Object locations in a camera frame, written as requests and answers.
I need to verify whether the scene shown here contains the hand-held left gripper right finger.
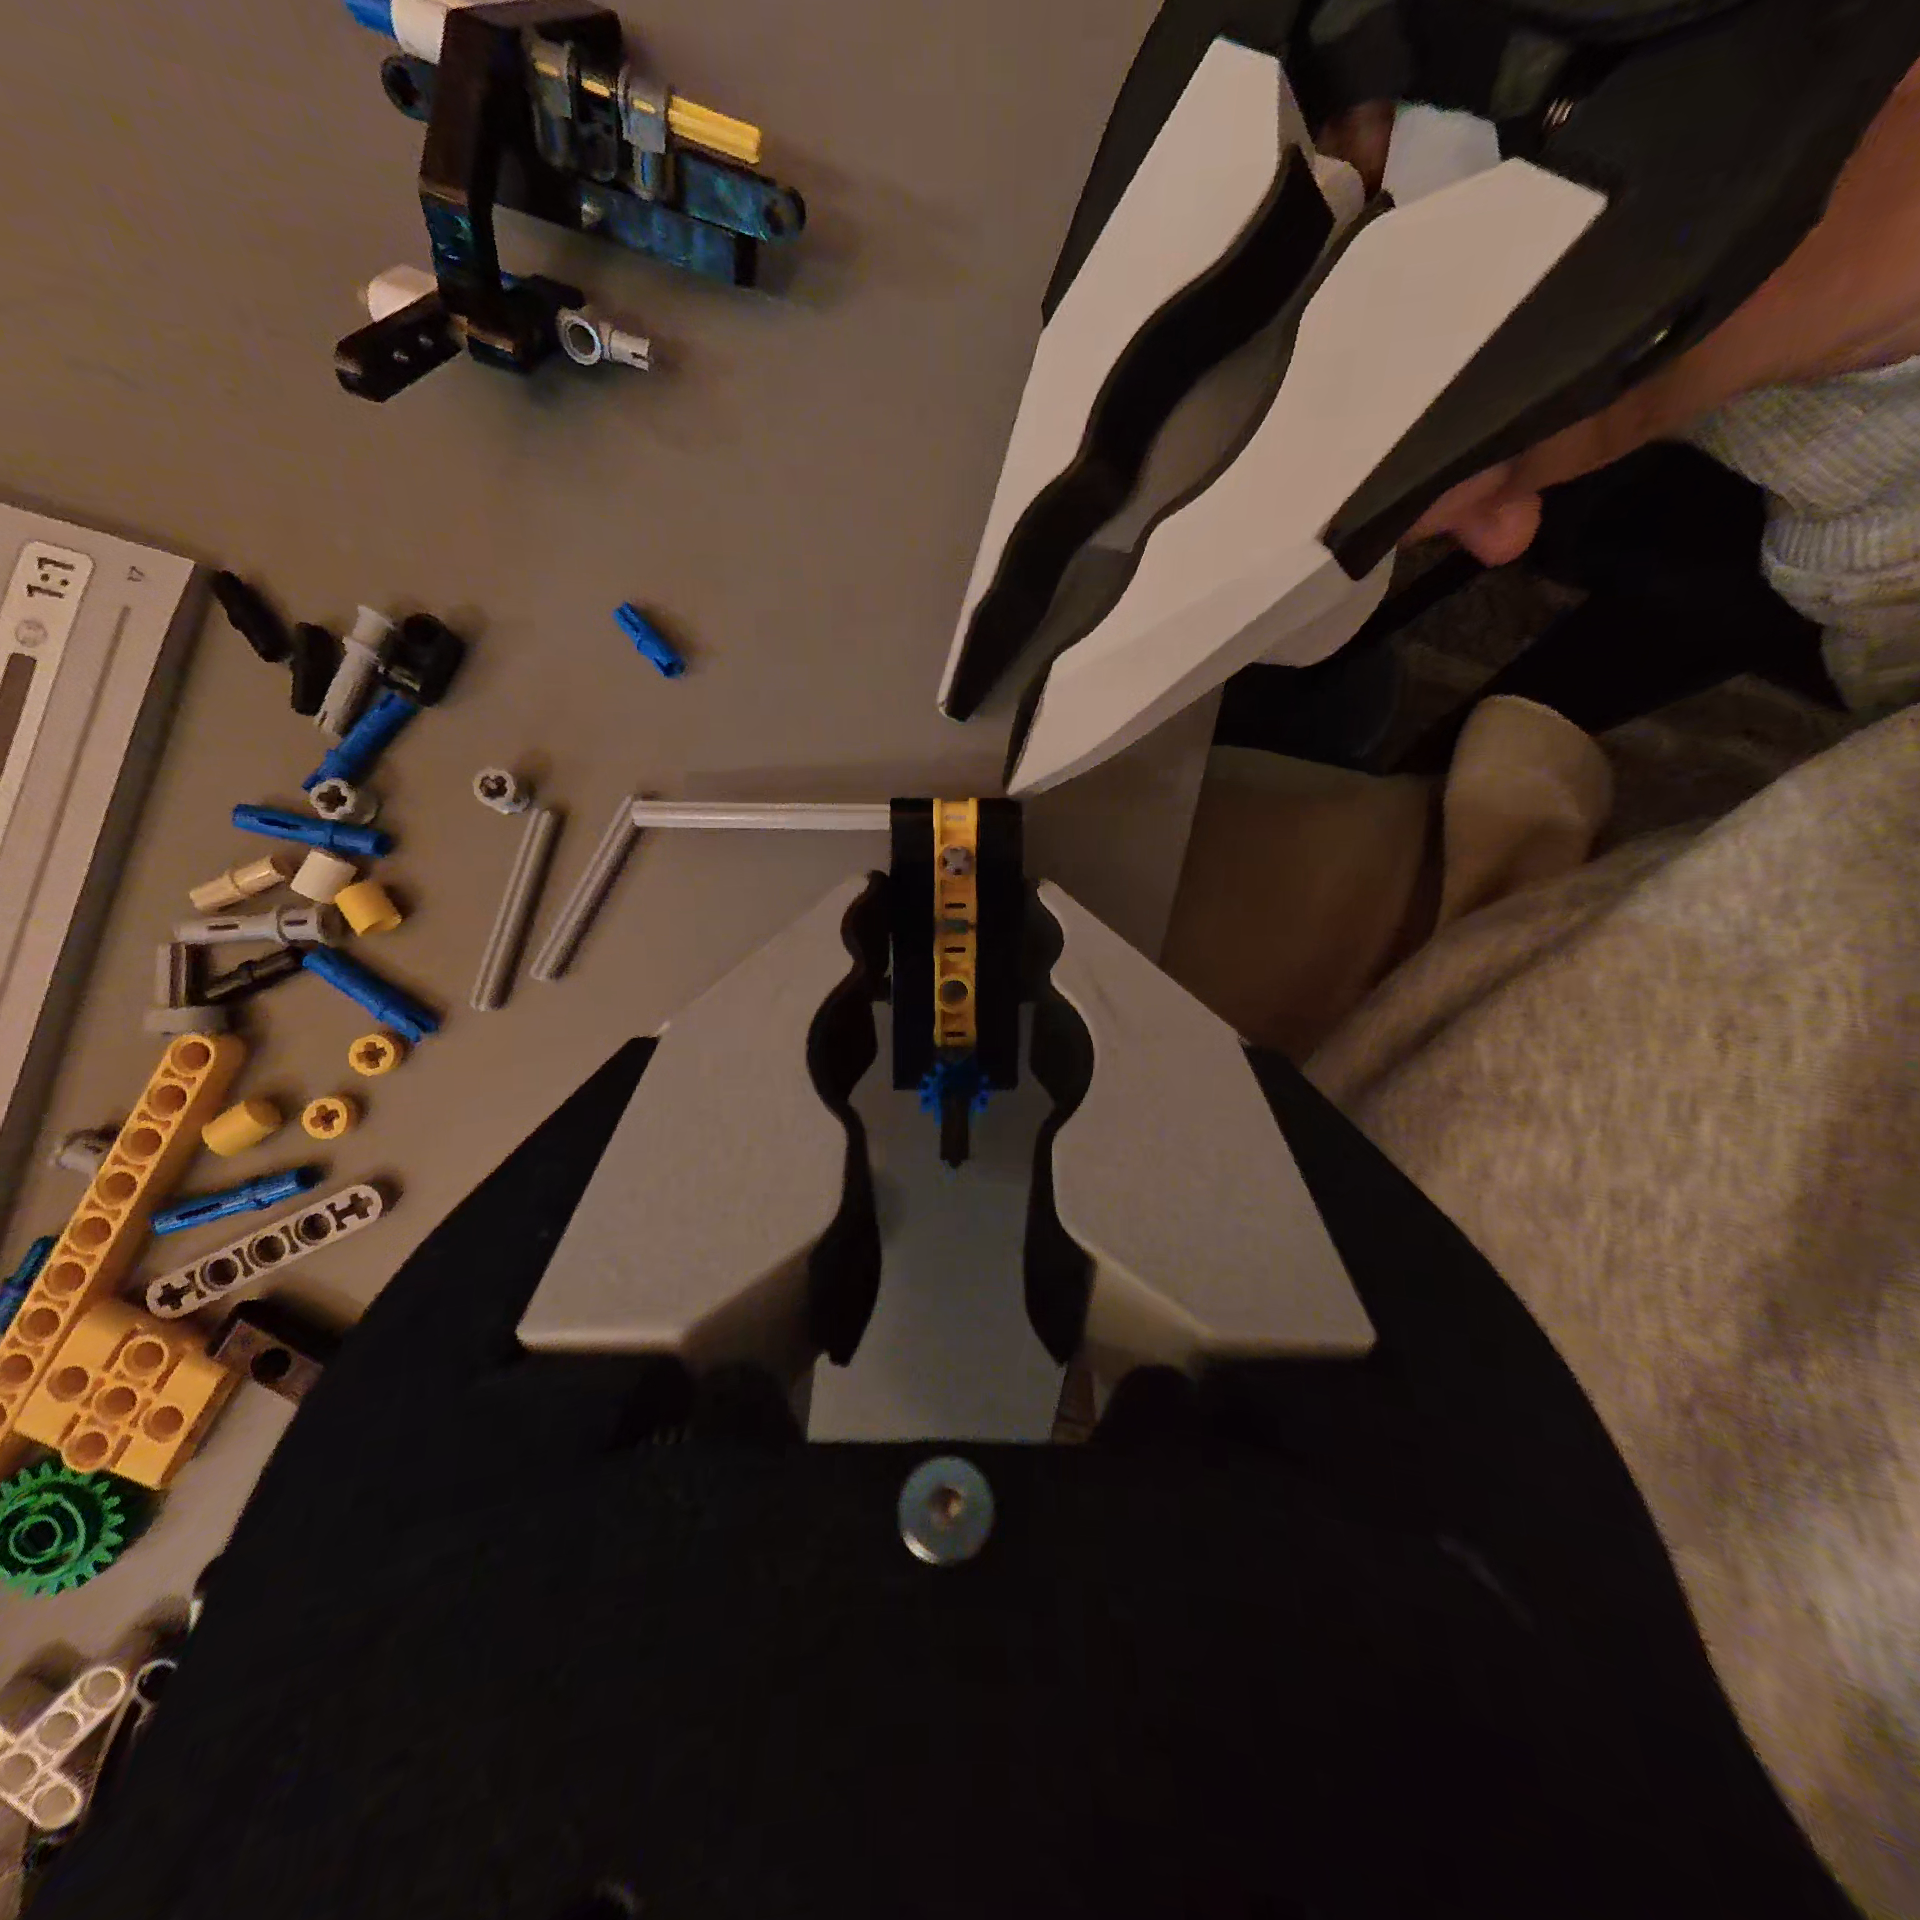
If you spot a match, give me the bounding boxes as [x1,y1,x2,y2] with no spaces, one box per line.
[1025,876,1379,1368]

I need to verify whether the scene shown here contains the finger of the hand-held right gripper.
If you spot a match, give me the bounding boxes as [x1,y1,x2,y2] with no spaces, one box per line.
[932,38,1360,725]
[1001,154,1613,801]

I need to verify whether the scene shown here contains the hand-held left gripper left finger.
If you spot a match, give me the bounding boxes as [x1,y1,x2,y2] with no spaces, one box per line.
[513,871,890,1368]

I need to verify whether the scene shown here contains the black yellow lego assembly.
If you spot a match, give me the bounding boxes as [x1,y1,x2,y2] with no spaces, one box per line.
[885,795,1040,1173]

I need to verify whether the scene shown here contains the long grey lego axle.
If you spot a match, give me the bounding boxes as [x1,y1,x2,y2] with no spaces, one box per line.
[628,801,899,836]

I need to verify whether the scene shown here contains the pile of loose lego pieces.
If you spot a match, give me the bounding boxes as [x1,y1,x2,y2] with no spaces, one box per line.
[0,569,470,1837]

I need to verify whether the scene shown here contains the large black lego assembly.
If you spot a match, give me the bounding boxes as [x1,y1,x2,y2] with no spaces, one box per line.
[333,0,808,404]

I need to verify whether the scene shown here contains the lego instruction booklet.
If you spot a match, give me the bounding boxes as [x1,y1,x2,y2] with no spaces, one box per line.
[0,503,209,1205]

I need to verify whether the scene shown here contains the person's right hand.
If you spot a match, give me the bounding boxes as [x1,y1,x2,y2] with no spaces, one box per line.
[1408,91,1920,569]

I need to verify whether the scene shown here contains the person's beige trousers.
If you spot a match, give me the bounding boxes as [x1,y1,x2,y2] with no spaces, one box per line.
[1168,700,1617,1052]

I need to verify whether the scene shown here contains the person's grey sweatshirt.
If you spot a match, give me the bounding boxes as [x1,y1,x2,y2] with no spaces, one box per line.
[1303,707,1920,1920]

